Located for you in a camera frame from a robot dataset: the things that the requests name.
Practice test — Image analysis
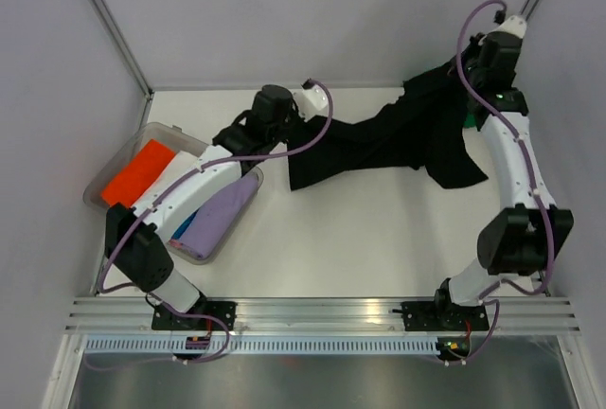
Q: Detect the black t shirt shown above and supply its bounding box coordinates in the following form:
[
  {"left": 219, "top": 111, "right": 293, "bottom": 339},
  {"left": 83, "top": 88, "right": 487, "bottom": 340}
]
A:
[{"left": 288, "top": 62, "right": 488, "bottom": 191}]

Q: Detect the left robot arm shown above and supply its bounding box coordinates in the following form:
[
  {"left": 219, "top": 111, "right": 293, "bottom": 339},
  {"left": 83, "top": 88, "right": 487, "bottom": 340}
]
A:
[{"left": 98, "top": 80, "right": 333, "bottom": 329}]

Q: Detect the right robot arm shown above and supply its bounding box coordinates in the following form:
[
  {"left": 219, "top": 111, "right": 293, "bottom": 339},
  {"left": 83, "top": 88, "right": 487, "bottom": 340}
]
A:
[{"left": 432, "top": 30, "right": 574, "bottom": 329}]

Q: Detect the green t shirt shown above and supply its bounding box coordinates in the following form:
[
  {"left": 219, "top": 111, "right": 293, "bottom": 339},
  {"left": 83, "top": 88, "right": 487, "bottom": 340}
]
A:
[{"left": 463, "top": 114, "right": 477, "bottom": 130}]

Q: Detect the white rolled t shirt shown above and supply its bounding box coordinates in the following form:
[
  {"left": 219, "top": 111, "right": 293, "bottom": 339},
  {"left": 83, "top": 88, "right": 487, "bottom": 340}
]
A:
[{"left": 136, "top": 151, "right": 197, "bottom": 204}]

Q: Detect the clear plastic bin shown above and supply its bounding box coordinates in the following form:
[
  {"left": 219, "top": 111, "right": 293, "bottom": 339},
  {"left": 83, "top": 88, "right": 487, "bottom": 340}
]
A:
[{"left": 83, "top": 122, "right": 263, "bottom": 265}]

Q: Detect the lilac rolled t shirt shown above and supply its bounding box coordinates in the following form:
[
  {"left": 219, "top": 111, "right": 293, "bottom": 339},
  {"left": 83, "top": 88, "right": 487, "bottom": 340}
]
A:
[{"left": 175, "top": 172, "right": 258, "bottom": 262}]

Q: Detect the orange rolled t shirt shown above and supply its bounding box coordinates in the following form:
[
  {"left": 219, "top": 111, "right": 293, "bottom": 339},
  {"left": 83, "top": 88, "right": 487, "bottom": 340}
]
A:
[{"left": 101, "top": 139, "right": 176, "bottom": 207}]

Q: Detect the blue rolled t shirt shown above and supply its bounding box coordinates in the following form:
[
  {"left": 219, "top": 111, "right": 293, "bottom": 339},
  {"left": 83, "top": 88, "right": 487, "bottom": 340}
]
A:
[{"left": 171, "top": 211, "right": 197, "bottom": 240}]

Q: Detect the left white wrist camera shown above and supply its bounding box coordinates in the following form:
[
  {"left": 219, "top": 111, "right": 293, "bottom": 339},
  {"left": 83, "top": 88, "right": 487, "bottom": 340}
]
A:
[{"left": 292, "top": 79, "right": 329, "bottom": 121}]

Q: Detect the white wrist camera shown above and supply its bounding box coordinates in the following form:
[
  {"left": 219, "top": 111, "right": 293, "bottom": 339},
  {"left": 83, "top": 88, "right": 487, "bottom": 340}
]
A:
[
  {"left": 292, "top": 79, "right": 329, "bottom": 121},
  {"left": 493, "top": 14, "right": 527, "bottom": 40}
]

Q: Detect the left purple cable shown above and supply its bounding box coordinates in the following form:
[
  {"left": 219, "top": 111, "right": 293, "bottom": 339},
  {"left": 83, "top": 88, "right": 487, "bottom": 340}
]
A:
[{"left": 97, "top": 78, "right": 333, "bottom": 293}]

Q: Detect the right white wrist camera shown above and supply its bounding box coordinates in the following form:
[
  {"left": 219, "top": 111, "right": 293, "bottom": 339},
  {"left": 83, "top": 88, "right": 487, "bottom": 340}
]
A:
[{"left": 493, "top": 14, "right": 527, "bottom": 40}]

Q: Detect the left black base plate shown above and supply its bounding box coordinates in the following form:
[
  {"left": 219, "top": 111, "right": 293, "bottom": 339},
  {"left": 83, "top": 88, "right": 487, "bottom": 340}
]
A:
[{"left": 151, "top": 299, "right": 238, "bottom": 331}]

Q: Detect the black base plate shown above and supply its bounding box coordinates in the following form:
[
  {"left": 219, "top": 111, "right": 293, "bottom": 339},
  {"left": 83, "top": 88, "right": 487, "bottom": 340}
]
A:
[
  {"left": 392, "top": 301, "right": 490, "bottom": 332},
  {"left": 151, "top": 299, "right": 238, "bottom": 331}
]

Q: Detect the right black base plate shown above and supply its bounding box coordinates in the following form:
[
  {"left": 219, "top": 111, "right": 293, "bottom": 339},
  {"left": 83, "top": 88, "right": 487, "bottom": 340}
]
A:
[{"left": 392, "top": 301, "right": 490, "bottom": 332}]

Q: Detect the left aluminium frame post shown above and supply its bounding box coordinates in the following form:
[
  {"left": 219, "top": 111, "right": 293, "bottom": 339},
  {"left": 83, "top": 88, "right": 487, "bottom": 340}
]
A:
[{"left": 88, "top": 0, "right": 153, "bottom": 98}]

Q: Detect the aluminium front rail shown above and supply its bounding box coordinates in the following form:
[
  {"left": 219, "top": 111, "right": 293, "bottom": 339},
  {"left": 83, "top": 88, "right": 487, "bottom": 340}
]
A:
[{"left": 63, "top": 296, "right": 580, "bottom": 336}]

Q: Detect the white slotted cable duct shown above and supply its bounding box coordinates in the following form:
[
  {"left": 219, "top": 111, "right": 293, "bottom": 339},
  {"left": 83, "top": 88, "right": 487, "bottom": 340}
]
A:
[{"left": 85, "top": 335, "right": 438, "bottom": 355}]

